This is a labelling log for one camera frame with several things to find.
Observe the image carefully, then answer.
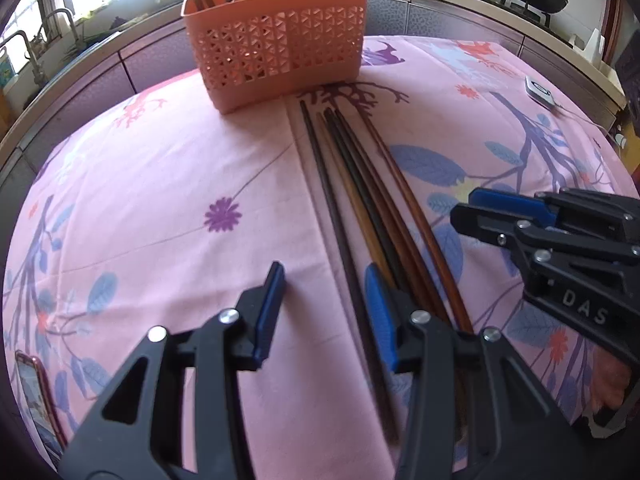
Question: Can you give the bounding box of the small white round-button device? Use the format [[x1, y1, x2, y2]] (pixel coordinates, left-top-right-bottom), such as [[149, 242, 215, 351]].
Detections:
[[525, 76, 557, 108]]

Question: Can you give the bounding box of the pink floral tablecloth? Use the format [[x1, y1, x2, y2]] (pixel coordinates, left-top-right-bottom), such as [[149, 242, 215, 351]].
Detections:
[[2, 35, 636, 476]]

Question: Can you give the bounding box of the bunch of wooden chopsticks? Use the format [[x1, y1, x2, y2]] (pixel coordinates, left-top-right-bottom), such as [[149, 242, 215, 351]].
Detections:
[[299, 101, 475, 448]]

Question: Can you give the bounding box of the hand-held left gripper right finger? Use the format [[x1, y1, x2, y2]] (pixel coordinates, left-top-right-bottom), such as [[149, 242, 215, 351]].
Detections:
[[364, 263, 581, 480]]

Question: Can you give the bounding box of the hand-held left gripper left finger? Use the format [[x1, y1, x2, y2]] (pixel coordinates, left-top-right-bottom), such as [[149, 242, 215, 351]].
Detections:
[[57, 261, 286, 480]]

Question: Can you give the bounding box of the white cable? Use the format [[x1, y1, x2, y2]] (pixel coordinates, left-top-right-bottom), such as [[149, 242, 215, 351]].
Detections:
[[552, 104, 628, 147]]

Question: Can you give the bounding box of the smartphone with pink case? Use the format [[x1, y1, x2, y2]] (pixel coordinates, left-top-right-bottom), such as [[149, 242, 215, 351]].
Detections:
[[14, 350, 68, 453]]

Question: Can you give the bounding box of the orange perforated plastic basket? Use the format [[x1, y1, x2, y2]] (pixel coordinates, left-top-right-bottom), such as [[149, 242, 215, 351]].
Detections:
[[181, 0, 368, 115]]

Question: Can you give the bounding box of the person's right hand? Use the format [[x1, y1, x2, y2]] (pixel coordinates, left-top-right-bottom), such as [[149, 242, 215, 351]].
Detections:
[[590, 350, 632, 411]]

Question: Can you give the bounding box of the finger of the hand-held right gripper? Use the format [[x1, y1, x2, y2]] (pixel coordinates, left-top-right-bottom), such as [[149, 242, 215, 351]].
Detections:
[[450, 203, 640, 283], [469, 186, 640, 246]]

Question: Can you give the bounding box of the metal kitchen faucet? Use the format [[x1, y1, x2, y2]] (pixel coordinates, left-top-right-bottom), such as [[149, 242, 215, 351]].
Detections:
[[0, 30, 48, 86], [45, 8, 82, 45]]

